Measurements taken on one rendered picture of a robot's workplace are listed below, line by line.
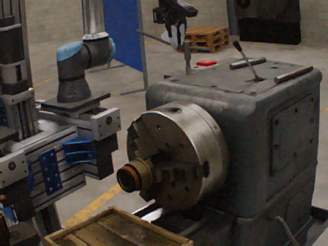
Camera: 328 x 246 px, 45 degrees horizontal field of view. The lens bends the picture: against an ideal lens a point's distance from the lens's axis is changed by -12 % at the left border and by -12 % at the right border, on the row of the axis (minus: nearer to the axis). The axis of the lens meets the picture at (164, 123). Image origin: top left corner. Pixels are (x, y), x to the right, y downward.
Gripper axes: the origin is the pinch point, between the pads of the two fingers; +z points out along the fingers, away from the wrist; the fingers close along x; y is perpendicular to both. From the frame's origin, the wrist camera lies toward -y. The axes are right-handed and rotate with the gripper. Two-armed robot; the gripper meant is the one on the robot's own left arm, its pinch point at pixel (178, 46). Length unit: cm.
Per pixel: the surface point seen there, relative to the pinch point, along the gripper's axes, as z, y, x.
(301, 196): 62, -34, -31
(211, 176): 31.2, -27.2, 20.3
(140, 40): 65, 357, -316
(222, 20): 102, 605, -860
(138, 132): 20.0, -6.8, 27.4
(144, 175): 28.5, -15.2, 34.2
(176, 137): 20.2, -18.2, 23.9
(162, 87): 13.5, 4.2, 5.0
